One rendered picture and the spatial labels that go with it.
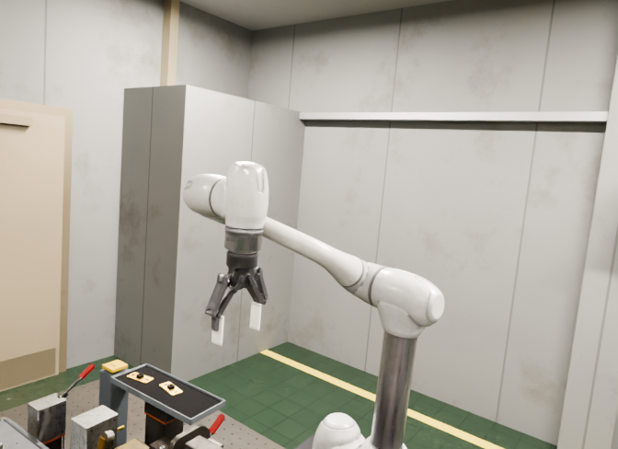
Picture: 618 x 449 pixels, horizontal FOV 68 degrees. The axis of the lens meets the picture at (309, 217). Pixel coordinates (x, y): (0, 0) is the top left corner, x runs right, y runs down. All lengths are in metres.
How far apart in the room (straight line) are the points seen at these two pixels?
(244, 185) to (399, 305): 0.58
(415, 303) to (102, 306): 3.56
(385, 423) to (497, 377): 2.62
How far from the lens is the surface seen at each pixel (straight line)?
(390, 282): 1.36
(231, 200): 1.06
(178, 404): 1.49
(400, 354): 1.42
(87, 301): 4.44
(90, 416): 1.57
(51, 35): 4.18
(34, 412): 1.77
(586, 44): 3.87
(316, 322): 4.77
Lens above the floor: 1.88
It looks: 6 degrees down
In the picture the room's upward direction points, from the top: 5 degrees clockwise
